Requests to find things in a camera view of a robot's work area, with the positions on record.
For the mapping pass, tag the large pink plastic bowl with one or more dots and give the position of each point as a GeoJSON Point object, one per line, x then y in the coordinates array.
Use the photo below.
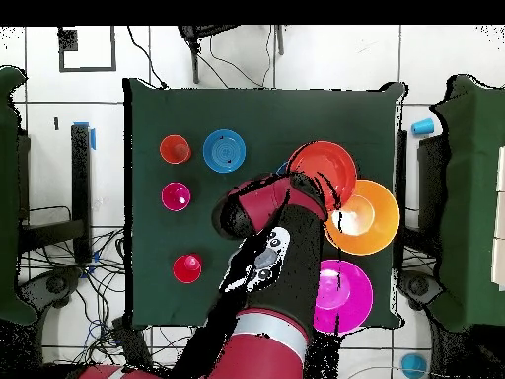
{"type": "Point", "coordinates": [351, 296]}

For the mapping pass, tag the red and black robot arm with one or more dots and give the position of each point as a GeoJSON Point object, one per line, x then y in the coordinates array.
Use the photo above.
{"type": "Point", "coordinates": [268, 355]}

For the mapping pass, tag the large yellow-orange plastic bowl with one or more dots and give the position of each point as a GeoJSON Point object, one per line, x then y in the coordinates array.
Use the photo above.
{"type": "Point", "coordinates": [375, 225]}

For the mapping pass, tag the magenta plastic cup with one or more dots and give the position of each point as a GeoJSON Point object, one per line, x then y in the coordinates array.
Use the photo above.
{"type": "Point", "coordinates": [171, 193]}

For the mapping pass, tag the black power strip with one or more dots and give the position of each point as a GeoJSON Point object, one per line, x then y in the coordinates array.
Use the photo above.
{"type": "Point", "coordinates": [132, 343]}

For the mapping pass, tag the large smooth blue bowl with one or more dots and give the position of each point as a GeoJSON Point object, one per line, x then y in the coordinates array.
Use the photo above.
{"type": "Point", "coordinates": [281, 169]}

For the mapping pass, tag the black camera tripod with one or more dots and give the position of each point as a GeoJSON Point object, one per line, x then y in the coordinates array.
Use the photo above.
{"type": "Point", "coordinates": [194, 59]}

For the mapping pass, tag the green cloth side table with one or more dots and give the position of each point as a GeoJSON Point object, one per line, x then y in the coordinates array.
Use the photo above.
{"type": "Point", "coordinates": [10, 197]}
{"type": "Point", "coordinates": [469, 197]}

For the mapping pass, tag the small ringed blue bowl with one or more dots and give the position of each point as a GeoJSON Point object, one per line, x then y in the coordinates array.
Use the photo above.
{"type": "Point", "coordinates": [221, 152]}

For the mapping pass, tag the red plastic cup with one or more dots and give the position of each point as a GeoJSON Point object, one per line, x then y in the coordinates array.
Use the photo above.
{"type": "Point", "coordinates": [183, 272]}

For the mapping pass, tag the black table frame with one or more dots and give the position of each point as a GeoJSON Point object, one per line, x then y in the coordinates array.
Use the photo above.
{"type": "Point", "coordinates": [430, 177]}
{"type": "Point", "coordinates": [81, 177]}

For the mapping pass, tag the orange-red plastic bowl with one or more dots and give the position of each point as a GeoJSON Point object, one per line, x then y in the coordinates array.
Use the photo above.
{"type": "Point", "coordinates": [327, 162]}

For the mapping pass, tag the white box stack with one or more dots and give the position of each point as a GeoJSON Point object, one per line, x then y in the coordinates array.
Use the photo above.
{"type": "Point", "coordinates": [500, 217]}

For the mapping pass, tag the orange plastic cup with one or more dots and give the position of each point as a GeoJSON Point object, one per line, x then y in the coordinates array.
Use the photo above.
{"type": "Point", "coordinates": [169, 146]}

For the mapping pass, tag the dark green tablecloth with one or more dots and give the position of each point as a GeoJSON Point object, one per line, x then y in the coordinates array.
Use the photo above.
{"type": "Point", "coordinates": [236, 110]}

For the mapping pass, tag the blue plastic cup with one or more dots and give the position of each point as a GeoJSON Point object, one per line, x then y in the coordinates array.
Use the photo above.
{"type": "Point", "coordinates": [413, 365]}
{"type": "Point", "coordinates": [422, 127]}

